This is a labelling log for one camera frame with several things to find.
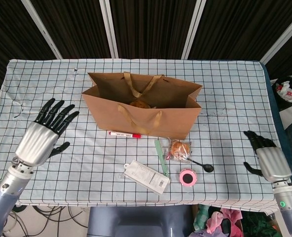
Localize white flat barcode package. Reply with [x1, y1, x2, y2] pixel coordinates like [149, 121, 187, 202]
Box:
[123, 159, 171, 196]

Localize checkered white tablecloth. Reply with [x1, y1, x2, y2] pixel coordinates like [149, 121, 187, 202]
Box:
[0, 58, 285, 212]

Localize robot left five-finger hand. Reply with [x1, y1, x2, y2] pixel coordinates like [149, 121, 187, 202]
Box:
[14, 98, 80, 166]

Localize black floor cables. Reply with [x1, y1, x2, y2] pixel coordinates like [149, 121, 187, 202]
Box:
[2, 206, 89, 237]

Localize round cake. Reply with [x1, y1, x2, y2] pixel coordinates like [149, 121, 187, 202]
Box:
[163, 138, 193, 163]

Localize pink cloth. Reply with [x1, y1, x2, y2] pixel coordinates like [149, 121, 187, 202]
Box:
[206, 208, 243, 234]

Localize black spoon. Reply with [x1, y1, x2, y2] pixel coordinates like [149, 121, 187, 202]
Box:
[189, 159, 214, 173]

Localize dark green cloth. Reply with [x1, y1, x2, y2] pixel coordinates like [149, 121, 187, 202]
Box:
[242, 211, 280, 237]

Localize red and white marker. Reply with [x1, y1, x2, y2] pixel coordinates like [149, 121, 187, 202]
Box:
[109, 130, 143, 139]

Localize blue-grey robot torso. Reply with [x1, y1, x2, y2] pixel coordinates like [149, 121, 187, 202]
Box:
[87, 206, 195, 237]

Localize brown paper bag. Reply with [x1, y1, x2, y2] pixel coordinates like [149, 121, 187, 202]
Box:
[81, 72, 203, 141]

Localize robot right five-finger hand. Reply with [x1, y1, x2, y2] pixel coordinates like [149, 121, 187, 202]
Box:
[243, 130, 292, 183]

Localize light green brush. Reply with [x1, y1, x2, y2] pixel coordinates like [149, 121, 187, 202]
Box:
[154, 140, 170, 178]

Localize clear jar of rubber bands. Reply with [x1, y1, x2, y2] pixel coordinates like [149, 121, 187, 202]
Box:
[129, 99, 157, 109]

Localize light green cloth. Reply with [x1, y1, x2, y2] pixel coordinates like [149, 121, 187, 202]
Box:
[193, 204, 211, 230]

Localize pink tape roll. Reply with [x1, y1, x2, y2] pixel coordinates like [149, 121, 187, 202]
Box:
[179, 168, 198, 188]

